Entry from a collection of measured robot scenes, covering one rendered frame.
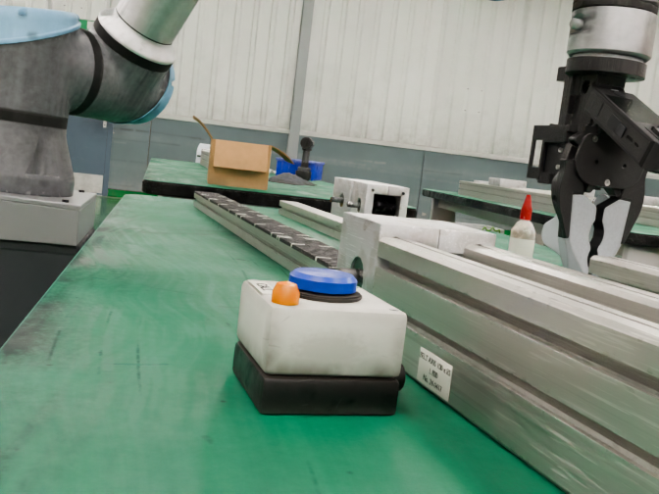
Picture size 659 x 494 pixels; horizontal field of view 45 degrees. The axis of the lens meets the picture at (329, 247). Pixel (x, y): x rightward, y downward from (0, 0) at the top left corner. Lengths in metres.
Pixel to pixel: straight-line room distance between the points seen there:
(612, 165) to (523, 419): 0.39
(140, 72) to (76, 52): 0.09
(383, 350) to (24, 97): 0.70
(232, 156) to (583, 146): 2.01
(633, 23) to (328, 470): 0.52
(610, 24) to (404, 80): 11.30
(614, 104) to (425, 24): 11.48
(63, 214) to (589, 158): 0.59
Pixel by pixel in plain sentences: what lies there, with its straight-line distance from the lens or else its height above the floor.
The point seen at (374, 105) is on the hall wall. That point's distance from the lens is 11.86.
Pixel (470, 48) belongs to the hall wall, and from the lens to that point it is 12.37.
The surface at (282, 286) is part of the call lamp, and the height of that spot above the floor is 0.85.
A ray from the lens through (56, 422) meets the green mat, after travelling 0.41.
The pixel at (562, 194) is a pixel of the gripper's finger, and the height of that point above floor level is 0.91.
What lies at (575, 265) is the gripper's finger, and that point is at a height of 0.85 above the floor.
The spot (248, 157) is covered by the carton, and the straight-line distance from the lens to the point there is 2.67.
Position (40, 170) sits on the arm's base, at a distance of 1.05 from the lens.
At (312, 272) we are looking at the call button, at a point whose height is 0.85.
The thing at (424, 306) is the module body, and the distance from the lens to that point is 0.52.
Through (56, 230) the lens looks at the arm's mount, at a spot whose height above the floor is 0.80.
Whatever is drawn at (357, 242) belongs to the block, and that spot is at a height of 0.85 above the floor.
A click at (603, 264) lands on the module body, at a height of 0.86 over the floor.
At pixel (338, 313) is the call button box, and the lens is 0.43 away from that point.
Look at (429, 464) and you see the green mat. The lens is 0.40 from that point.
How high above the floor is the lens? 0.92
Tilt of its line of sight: 7 degrees down
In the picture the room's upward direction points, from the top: 7 degrees clockwise
